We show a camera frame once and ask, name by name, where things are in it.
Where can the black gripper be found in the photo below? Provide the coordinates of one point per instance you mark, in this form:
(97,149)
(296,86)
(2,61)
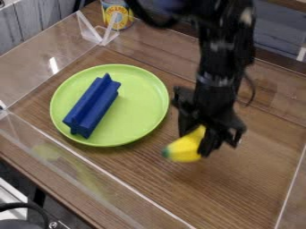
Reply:
(208,106)

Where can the yellow toy banana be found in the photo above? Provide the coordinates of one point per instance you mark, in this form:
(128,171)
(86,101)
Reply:
(184,149)

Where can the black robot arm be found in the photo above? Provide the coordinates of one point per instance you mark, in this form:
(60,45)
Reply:
(227,27)

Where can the green plate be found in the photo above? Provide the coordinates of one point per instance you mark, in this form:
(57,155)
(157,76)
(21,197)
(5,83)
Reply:
(137,112)

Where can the blue star-shaped block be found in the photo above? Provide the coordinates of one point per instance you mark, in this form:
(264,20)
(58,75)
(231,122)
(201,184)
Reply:
(93,106)

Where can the yellow labelled can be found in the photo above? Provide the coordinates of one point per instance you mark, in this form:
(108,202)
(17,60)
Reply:
(117,9)

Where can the clear acrylic front wall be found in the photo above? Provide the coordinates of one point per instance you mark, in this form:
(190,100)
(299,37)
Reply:
(105,201)

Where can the clear acrylic corner bracket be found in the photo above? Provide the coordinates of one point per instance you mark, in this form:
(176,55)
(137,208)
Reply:
(97,34)

